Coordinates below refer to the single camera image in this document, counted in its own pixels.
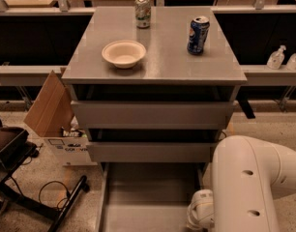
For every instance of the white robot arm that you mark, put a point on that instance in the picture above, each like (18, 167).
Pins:
(247, 175)

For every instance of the black rolling stand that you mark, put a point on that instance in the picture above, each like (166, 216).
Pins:
(31, 177)

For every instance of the grey bottom drawer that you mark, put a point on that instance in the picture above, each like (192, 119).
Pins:
(147, 197)

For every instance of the blue pepsi can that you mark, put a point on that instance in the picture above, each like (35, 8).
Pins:
(199, 28)

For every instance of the white paper bowl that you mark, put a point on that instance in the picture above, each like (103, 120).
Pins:
(124, 54)

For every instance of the grey middle drawer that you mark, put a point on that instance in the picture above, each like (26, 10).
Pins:
(150, 152)

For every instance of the grey drawer cabinet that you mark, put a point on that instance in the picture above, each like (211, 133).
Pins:
(167, 73)

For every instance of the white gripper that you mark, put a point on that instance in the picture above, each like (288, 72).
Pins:
(202, 199)

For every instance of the left sanitizer pump bottle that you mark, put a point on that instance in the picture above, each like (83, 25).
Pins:
(276, 58)

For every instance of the grey drawer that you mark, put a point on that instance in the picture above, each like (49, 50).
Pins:
(147, 197)
(153, 115)
(150, 152)

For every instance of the cardboard box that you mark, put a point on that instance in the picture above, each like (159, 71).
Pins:
(51, 117)

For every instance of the grey top drawer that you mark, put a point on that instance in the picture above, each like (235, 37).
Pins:
(153, 115)

